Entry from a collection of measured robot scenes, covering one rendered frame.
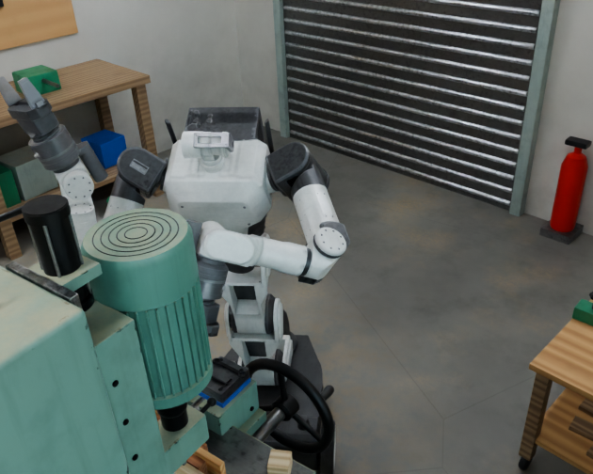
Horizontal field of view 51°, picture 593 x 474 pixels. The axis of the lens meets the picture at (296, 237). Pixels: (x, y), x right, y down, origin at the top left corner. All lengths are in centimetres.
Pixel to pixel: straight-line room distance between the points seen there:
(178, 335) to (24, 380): 30
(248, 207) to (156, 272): 67
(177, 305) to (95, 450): 24
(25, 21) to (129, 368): 365
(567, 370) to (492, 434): 58
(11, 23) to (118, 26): 76
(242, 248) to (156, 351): 36
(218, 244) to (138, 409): 40
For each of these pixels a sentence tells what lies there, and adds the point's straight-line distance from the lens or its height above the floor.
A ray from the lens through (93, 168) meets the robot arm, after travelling 154.
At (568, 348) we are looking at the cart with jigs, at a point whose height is 53.
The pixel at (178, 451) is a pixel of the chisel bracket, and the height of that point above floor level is 104.
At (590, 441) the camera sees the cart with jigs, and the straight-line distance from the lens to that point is 256.
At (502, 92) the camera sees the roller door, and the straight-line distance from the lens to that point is 399.
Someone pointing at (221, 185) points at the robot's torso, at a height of 130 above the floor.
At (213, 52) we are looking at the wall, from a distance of 534.
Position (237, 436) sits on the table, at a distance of 147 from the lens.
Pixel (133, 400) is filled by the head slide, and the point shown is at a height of 128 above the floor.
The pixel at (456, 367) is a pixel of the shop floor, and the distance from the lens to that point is 296.
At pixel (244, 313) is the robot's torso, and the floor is 69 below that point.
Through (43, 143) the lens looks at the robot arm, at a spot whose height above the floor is 149.
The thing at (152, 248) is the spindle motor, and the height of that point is 150.
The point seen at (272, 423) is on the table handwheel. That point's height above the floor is 82.
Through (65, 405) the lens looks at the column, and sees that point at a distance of 90.
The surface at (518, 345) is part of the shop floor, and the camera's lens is 314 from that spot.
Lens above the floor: 201
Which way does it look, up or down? 32 degrees down
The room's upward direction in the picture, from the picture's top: 3 degrees counter-clockwise
